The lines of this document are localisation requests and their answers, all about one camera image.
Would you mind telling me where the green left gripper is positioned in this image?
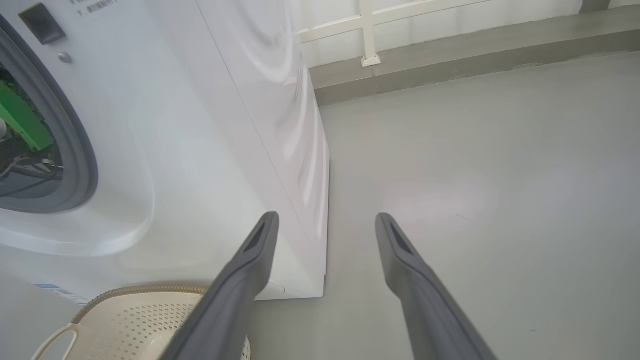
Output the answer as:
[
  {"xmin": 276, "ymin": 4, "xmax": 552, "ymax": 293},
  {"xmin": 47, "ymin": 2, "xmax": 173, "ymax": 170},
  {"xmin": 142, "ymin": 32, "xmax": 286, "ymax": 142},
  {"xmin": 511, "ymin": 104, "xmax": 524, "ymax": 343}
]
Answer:
[{"xmin": 0, "ymin": 80, "xmax": 55, "ymax": 152}]

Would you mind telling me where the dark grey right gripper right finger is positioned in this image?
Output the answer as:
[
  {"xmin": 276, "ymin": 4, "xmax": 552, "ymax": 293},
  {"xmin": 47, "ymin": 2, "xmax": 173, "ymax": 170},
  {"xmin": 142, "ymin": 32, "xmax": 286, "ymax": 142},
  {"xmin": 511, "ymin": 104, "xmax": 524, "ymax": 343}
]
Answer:
[{"xmin": 375, "ymin": 212, "xmax": 498, "ymax": 360}]

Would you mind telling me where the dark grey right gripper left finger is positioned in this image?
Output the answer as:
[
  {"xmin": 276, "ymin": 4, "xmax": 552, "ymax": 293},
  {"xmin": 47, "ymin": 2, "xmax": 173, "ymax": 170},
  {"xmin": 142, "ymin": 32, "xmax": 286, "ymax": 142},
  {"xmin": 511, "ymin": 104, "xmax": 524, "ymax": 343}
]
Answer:
[{"xmin": 159, "ymin": 211, "xmax": 280, "ymax": 360}]

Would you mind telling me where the white front-load washing machine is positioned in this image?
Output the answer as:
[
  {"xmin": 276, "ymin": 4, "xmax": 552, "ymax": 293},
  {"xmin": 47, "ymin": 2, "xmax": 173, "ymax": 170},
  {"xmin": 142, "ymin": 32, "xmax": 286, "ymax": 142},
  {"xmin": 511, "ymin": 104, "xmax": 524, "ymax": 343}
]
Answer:
[{"xmin": 0, "ymin": 0, "xmax": 331, "ymax": 306}]

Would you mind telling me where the round white filter cover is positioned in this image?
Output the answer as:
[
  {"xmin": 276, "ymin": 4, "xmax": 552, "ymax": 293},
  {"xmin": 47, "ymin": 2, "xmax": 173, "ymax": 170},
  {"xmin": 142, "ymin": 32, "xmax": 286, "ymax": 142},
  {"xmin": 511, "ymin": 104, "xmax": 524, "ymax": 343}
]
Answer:
[{"xmin": 255, "ymin": 280, "xmax": 287, "ymax": 302}]

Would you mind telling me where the cream perforated laundry basket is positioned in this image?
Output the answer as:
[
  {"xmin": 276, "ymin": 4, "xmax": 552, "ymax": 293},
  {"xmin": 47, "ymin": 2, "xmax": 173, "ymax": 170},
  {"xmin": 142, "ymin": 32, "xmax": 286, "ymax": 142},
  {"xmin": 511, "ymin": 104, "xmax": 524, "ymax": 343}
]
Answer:
[{"xmin": 31, "ymin": 284, "xmax": 252, "ymax": 360}]

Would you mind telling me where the blue energy label sticker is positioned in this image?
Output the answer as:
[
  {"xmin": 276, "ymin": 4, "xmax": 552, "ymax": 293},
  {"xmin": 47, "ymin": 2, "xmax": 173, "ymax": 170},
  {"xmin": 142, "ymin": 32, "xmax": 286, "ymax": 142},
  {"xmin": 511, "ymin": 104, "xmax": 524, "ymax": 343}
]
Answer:
[{"xmin": 34, "ymin": 283, "xmax": 91, "ymax": 306}]

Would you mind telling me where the white metal railing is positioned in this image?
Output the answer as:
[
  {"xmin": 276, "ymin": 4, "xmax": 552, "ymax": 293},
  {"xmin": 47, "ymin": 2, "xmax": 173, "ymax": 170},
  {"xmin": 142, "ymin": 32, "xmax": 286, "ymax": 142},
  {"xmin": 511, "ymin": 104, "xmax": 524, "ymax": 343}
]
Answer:
[{"xmin": 295, "ymin": 0, "xmax": 501, "ymax": 68}]

